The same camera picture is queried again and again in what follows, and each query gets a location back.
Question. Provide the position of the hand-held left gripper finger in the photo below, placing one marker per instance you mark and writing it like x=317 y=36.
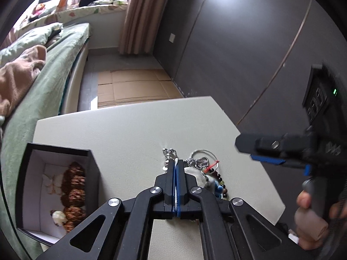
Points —
x=179 y=187
x=174 y=184

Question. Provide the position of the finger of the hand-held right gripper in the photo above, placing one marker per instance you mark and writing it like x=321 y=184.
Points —
x=260 y=143
x=268 y=159

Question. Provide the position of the black jewelry box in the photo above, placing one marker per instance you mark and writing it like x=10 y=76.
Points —
x=32 y=195

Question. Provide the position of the person's right hand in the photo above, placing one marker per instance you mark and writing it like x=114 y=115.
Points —
x=309 y=227

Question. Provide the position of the white stone pendant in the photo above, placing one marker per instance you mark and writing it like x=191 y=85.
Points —
x=200 y=177

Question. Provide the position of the blue bead charm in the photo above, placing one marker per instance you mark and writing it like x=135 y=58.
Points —
x=216 y=188

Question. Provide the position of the flattened cardboard sheet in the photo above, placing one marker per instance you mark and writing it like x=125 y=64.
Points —
x=135 y=86

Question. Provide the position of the white jade figurine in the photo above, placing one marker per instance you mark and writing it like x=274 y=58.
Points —
x=59 y=216

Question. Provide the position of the white butterfly pendant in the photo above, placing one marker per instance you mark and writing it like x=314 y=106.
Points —
x=53 y=182

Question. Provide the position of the bed with green sheet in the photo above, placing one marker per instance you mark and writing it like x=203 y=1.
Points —
x=40 y=100

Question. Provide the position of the pink-brown curtain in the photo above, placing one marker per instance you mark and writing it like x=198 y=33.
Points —
x=141 y=16

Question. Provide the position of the pink fleece blanket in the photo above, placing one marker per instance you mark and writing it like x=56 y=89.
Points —
x=19 y=81

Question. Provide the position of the dark cloth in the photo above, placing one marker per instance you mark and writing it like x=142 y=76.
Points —
x=54 y=36

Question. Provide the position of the floral window seat cushion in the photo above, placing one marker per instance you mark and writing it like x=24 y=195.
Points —
x=81 y=12

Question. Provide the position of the light green quilt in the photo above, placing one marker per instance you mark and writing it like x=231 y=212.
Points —
x=24 y=39

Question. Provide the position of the orange and white paper bag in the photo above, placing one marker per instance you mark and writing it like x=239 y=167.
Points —
x=62 y=4

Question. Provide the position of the pink doll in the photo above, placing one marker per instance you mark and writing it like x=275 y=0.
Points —
x=39 y=8

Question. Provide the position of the wall socket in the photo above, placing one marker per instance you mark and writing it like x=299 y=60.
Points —
x=172 y=37

